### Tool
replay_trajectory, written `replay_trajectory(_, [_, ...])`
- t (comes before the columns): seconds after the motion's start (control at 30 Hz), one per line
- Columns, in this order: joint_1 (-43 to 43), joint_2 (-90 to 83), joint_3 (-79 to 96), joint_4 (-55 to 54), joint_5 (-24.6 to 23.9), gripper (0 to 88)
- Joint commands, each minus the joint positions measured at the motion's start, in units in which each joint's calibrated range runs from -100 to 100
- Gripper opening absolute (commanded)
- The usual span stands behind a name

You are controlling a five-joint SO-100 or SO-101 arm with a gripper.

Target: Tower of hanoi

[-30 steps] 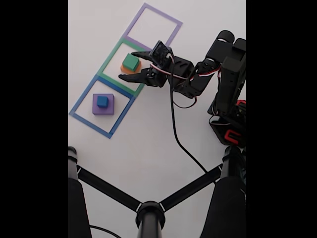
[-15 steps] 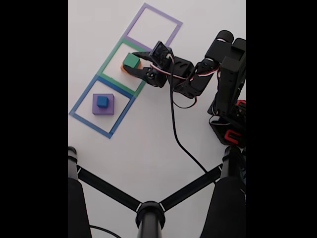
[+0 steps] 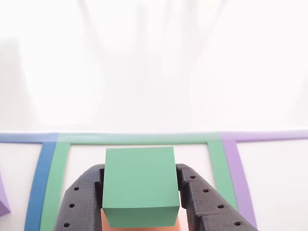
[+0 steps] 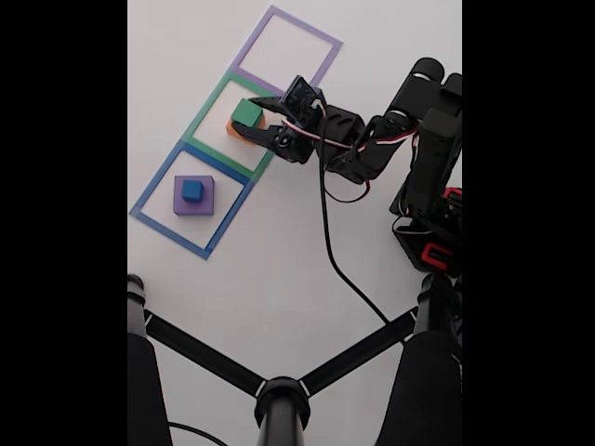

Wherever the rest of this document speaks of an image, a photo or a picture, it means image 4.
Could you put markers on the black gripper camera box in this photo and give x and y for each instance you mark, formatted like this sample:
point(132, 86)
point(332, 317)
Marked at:
point(302, 100)

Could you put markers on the green square frame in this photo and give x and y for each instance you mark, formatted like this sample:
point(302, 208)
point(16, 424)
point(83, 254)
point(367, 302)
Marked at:
point(204, 111)

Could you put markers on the blue square frame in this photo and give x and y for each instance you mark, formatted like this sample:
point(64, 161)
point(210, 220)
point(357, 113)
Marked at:
point(153, 186)

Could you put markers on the small blue cube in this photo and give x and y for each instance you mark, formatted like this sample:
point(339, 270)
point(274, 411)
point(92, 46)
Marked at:
point(191, 189)

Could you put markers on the purple cube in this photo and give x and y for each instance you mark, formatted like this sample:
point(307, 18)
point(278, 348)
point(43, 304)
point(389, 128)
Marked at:
point(179, 206)

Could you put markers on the black tripod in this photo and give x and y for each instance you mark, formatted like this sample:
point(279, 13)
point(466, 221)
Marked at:
point(281, 409)

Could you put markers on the purple square frame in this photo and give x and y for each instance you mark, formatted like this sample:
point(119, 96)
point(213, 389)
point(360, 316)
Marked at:
point(253, 42)

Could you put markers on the orange cube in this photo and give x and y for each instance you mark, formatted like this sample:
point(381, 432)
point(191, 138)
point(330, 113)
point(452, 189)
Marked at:
point(232, 131)

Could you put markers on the green cube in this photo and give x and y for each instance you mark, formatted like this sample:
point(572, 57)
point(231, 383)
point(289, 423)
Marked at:
point(246, 113)

